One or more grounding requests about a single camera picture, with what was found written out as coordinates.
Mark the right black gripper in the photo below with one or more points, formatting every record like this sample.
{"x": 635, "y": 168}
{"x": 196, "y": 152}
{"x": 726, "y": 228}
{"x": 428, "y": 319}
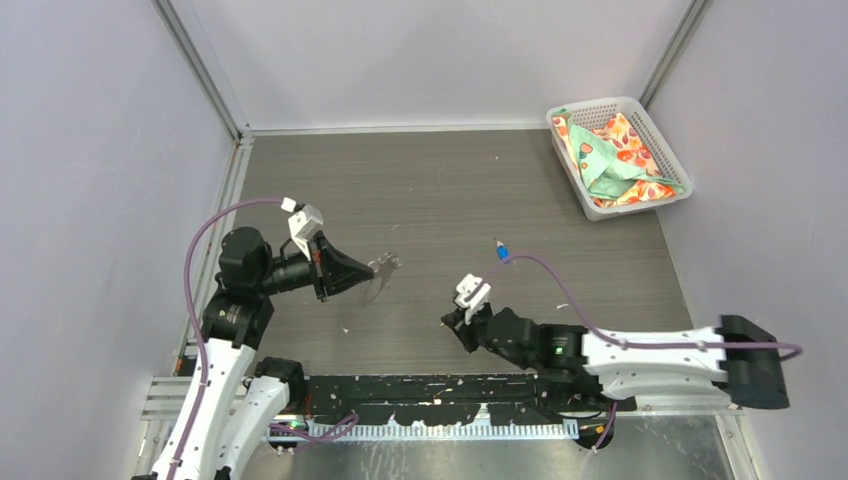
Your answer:
{"x": 456, "y": 319}

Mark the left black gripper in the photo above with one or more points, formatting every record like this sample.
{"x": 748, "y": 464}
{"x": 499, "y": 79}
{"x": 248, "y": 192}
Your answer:
{"x": 332, "y": 268}

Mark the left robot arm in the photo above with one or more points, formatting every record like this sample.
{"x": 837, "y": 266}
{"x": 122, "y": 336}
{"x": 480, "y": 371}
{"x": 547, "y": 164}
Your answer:
{"x": 212, "y": 438}

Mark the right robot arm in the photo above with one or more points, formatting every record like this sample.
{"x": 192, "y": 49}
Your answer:
{"x": 735, "y": 357}

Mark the white plastic basket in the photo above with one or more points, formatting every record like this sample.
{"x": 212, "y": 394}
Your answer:
{"x": 592, "y": 114}

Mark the floral patterned cloth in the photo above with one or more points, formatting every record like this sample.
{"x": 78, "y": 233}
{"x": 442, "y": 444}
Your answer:
{"x": 613, "y": 163}

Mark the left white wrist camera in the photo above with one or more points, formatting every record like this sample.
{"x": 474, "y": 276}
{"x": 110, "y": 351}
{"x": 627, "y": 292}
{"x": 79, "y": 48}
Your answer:
{"x": 304, "y": 222}

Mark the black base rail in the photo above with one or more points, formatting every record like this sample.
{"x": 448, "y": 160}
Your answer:
{"x": 443, "y": 400}

